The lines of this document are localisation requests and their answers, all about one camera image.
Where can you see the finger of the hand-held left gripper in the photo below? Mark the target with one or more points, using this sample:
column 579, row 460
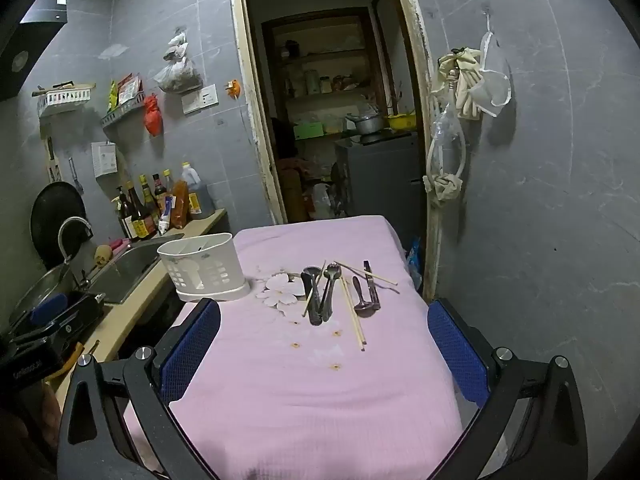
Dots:
column 65, row 332
column 47, row 308

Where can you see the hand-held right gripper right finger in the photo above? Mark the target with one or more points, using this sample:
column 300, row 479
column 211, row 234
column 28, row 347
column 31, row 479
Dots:
column 457, row 350

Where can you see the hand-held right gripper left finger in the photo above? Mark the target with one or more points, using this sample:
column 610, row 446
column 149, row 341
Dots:
column 192, row 350

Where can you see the white utensil holder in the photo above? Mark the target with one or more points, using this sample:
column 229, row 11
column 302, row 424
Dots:
column 210, row 270

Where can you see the wooden chopstick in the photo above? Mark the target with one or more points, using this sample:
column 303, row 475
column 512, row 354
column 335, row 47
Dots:
column 351, row 312
column 385, row 280
column 355, row 310
column 314, row 288

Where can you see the steel table knife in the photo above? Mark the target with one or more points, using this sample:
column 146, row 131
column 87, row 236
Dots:
column 372, row 295

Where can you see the small steel spoon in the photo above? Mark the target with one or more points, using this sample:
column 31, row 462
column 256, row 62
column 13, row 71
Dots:
column 364, row 307

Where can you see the steel fork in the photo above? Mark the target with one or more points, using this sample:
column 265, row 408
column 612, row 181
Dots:
column 331, row 272

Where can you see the person's left forearm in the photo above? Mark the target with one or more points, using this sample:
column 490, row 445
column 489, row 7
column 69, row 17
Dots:
column 20, row 450

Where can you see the person's left hand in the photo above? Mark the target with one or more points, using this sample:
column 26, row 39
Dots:
column 50, row 410

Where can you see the steel basin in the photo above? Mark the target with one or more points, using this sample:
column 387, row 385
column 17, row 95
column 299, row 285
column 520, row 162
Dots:
column 35, row 292

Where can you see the beige kitchen counter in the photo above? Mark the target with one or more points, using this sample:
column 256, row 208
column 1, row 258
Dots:
column 130, row 320

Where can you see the loofah scrubber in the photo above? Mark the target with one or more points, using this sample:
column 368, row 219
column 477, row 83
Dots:
column 103, row 255

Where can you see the curved steel faucet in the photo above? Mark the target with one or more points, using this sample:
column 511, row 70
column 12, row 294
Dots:
column 65, row 232

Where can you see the steel kitchen sink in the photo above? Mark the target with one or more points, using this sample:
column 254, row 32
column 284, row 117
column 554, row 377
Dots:
column 125, row 267

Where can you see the black wok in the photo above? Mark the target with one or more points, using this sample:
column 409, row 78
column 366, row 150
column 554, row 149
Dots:
column 55, row 220

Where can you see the pink sponge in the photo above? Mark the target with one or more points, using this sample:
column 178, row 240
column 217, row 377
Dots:
column 121, row 244

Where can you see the blue packet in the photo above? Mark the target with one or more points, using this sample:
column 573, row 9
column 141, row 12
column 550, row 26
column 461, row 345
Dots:
column 414, row 260

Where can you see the pink floral cloth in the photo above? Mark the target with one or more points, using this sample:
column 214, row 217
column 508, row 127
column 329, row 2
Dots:
column 300, row 385

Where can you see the dark pump bottle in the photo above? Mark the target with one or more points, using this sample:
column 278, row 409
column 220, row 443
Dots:
column 124, row 220

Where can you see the blue and white tube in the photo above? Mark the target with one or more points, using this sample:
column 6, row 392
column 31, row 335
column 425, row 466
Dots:
column 166, row 217

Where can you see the hanging metal utensil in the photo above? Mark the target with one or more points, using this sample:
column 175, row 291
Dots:
column 75, row 175

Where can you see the yellow-capped sauce bottle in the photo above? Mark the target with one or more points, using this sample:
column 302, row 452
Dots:
column 149, row 205

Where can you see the orange seasoning packet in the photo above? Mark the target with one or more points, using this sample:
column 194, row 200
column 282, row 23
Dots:
column 180, row 205

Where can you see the large oil jug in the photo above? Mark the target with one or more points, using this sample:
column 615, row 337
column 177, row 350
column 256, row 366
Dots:
column 197, row 195

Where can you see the red-labelled sauce bottle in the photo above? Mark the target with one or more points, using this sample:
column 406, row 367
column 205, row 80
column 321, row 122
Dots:
column 160, row 190

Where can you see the clear glass bottle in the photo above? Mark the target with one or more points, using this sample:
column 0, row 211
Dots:
column 168, row 180

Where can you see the grey cabinet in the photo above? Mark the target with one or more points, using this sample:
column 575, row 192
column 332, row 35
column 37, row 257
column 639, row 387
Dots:
column 385, row 185

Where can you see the orange-brown container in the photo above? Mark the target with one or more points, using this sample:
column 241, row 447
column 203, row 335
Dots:
column 292, row 195

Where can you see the white plastic container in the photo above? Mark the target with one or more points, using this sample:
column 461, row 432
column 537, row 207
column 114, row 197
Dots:
column 322, row 202

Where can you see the crumpled clear plastic bag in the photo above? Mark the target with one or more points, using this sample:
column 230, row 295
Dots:
column 445, row 130

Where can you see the red plastic bag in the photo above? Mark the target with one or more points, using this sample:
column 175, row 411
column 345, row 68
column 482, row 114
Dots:
column 153, row 115

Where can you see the yellow snack packet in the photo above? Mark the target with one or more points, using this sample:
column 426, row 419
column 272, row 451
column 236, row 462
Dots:
column 113, row 95

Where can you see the black induction cooker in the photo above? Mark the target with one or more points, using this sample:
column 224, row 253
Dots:
column 375, row 137

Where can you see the red snack packet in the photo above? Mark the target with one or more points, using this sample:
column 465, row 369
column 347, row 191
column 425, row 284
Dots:
column 129, row 87

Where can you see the yellow bowl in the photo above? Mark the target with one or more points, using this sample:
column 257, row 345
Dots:
column 401, row 121

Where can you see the steel cooking pot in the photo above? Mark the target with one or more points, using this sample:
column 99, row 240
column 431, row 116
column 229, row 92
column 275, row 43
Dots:
column 367, row 124

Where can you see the green box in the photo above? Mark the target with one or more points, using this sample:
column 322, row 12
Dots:
column 308, row 131

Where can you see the black range hood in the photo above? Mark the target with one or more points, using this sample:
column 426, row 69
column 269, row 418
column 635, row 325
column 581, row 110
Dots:
column 25, row 55

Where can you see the orange plug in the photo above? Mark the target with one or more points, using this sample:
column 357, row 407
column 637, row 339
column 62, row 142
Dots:
column 233, row 89

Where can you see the hanging clear plastic bag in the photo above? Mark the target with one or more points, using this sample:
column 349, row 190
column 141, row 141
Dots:
column 177, row 75

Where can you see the green jar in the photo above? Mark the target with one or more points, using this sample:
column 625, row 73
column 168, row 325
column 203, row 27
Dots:
column 312, row 82

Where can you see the wooden shelf unit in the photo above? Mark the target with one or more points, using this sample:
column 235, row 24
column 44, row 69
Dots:
column 320, row 55

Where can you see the white wall box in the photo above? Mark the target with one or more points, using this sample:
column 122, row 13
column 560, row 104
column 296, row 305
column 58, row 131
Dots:
column 104, row 160

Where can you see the grey wall rack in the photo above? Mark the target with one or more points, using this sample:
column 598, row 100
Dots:
column 122, row 112

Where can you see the white wall basket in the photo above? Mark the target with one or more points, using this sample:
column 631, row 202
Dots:
column 62, row 97

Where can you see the worn white door frame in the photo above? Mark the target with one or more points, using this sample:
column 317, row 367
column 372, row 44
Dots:
column 252, row 125

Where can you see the white switch socket panel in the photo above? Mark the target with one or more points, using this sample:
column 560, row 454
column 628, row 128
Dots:
column 200, row 99

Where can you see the white wall sticker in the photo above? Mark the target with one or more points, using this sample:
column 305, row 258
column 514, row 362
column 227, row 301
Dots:
column 114, row 51

